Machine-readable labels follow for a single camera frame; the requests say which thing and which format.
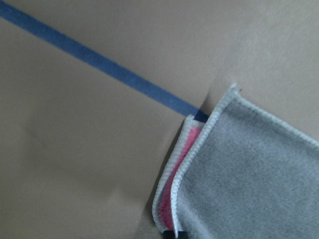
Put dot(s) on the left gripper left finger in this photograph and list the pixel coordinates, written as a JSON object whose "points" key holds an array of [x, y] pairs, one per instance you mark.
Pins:
{"points": [[168, 235]]}

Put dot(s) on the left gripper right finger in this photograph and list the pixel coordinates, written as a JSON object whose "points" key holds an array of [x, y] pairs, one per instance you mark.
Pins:
{"points": [[182, 235]]}

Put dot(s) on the pink towel with white trim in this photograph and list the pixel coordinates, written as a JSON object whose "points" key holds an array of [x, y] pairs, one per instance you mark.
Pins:
{"points": [[242, 174]]}

